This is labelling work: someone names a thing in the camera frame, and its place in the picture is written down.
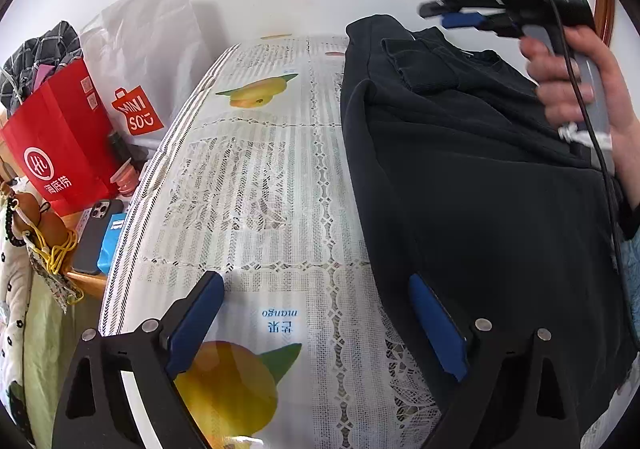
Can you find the red paper bag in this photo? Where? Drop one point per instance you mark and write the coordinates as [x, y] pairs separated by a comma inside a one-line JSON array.
[[60, 129]]

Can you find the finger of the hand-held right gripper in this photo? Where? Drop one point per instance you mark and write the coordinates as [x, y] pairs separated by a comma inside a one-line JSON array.
[[440, 8], [465, 20]]

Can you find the floral cloth pouch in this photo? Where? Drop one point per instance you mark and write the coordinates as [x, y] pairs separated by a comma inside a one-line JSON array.
[[55, 279]]

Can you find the pink round jar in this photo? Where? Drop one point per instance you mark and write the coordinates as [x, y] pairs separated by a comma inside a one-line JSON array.
[[127, 179]]

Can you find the dark checked cloth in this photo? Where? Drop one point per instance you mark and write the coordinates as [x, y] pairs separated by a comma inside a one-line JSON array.
[[45, 44]]

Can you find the person's blue denim clothing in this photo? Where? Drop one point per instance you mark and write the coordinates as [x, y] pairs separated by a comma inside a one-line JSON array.
[[631, 299]]

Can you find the dark cased smartphone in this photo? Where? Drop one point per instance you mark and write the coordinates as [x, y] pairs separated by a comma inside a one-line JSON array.
[[95, 239]]

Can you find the fruit print lace tablecloth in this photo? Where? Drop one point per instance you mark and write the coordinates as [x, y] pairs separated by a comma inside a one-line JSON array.
[[260, 179]]

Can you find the brown wooden door frame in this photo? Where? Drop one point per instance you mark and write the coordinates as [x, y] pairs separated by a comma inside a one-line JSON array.
[[605, 4]]

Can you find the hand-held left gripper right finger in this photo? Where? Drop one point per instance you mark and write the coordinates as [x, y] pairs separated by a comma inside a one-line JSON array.
[[440, 334]]

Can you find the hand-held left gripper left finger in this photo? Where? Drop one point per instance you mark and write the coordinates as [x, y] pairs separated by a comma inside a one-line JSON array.
[[195, 324]]

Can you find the green floral quilt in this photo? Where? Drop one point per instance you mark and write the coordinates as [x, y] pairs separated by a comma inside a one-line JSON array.
[[45, 359]]

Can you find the brown gourd ornament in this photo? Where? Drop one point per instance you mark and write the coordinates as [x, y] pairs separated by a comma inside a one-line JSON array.
[[45, 224]]

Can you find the blue packet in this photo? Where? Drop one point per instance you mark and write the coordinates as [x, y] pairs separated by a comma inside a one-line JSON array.
[[111, 244]]

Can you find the wooden side table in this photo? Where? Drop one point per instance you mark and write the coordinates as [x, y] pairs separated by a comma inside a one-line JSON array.
[[87, 279]]

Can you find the black sweatshirt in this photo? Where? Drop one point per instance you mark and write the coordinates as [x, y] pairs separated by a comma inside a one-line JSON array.
[[475, 179]]

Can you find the person's right hand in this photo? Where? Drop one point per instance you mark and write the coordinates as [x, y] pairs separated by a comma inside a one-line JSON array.
[[555, 89]]

